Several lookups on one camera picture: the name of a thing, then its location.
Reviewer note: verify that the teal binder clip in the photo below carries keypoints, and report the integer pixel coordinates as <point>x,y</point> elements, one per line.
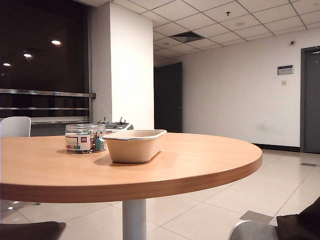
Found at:
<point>98,144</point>

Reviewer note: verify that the metal floor vent grille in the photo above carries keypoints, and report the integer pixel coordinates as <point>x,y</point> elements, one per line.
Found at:
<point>308,164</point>

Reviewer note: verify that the dark double door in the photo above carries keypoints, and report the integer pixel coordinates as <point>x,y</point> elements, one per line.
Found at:
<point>167,100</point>

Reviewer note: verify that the grey door with frame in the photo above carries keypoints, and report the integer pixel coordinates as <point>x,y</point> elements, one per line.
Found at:
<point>312,100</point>

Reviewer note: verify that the white blue wall sign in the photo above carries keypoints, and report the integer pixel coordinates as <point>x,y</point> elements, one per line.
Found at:
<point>285,70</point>

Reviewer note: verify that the ceiling sprinkler head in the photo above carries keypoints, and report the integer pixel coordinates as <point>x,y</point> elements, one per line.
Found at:
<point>228,13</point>

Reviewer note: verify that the white table pedestal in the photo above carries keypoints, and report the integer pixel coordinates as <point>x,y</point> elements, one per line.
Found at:
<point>133,220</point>

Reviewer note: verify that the grey rounded chair back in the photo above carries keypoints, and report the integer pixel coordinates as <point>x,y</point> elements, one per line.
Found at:
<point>252,232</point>

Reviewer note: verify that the clear plastic clip jar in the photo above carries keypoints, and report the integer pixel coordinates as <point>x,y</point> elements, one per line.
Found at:
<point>75,132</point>

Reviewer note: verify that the beige wall light switch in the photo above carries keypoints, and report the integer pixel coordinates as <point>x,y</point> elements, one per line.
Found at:
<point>284,82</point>

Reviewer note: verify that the white grey remote controller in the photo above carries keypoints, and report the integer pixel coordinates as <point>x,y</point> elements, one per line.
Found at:
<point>122,126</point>

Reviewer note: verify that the white plastic chair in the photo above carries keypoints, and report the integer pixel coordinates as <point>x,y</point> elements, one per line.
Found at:
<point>15,127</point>

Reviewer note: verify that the beige rectangular paper bowl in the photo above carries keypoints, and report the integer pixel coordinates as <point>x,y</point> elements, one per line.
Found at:
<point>132,150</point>

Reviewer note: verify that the square ceiling air vent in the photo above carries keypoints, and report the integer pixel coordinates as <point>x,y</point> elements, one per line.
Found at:
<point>186,36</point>

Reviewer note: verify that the grey floor hatch plate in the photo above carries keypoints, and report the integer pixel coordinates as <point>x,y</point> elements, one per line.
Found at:
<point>257,217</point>

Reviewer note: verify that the dark brown seat cushion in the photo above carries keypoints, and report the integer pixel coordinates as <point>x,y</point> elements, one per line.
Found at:
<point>30,231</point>

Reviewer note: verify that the red fire alarm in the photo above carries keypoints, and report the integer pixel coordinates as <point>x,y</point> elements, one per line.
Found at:
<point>292,42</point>

